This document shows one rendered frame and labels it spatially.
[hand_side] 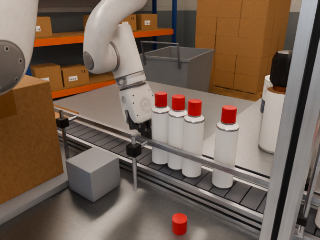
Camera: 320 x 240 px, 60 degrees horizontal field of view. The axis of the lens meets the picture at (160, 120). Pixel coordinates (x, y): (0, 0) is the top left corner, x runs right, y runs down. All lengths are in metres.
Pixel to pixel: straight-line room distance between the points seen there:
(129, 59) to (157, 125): 0.19
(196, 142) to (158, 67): 2.37
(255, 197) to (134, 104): 0.38
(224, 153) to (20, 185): 0.51
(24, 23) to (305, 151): 0.42
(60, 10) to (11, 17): 4.67
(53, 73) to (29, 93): 3.53
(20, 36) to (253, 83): 3.86
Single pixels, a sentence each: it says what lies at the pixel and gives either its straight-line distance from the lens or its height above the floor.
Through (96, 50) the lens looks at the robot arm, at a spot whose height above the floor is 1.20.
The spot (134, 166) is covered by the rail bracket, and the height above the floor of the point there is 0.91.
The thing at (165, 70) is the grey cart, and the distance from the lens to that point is 2.99.
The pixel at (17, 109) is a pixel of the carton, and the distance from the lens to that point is 0.73.
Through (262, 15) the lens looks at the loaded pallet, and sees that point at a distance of 4.03.
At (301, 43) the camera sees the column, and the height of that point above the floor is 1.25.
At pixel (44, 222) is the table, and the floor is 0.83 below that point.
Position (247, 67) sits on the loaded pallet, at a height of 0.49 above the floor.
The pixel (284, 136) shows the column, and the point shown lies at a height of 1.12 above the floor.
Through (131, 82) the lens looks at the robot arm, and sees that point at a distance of 0.74.
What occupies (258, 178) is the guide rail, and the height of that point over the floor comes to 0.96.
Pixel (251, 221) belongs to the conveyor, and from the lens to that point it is 0.68.
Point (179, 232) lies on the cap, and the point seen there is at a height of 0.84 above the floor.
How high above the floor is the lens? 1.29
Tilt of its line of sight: 22 degrees down
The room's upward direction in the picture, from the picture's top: straight up
